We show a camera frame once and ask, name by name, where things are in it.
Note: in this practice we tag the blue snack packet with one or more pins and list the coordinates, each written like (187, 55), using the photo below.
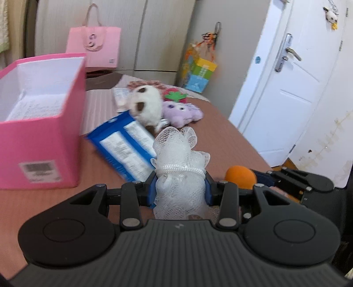
(126, 145)

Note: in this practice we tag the silver door handle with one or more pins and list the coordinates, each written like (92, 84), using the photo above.
(284, 51)

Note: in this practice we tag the cream knitted cardigan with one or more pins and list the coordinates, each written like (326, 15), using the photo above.
(4, 30)

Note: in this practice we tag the pink storage box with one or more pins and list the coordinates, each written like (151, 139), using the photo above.
(42, 104)

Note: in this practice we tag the small plush door ornament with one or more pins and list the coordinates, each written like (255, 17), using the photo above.
(332, 18)

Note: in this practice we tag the floral pink scrunchie cloth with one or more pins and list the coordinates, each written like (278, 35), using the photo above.
(135, 84)

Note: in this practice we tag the white mesh bath sponge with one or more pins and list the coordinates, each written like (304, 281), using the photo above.
(181, 174)

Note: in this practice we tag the colourful paper gift bag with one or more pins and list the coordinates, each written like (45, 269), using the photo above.
(198, 66)

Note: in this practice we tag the striped table cloth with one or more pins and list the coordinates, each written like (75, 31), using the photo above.
(111, 94)

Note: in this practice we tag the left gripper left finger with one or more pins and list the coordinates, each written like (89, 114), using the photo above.
(130, 197)

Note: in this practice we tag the white brown plush toy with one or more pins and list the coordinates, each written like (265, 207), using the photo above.
(145, 106)

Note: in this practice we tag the purple plush toy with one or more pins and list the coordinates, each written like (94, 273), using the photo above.
(179, 114)

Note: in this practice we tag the white door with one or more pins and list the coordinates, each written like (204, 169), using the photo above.
(304, 113)

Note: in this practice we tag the pink paper shopping bag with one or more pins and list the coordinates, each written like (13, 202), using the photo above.
(100, 44)

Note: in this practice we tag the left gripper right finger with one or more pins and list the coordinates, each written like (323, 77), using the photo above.
(225, 195)

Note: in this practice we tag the orange foam ball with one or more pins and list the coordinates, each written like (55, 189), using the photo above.
(243, 177)

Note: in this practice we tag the pink strawberry plush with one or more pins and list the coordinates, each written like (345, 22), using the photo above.
(175, 95)

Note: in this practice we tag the white tissue packet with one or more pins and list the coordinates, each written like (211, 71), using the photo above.
(121, 97)

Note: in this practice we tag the grey wardrobe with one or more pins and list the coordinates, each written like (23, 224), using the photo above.
(144, 39)

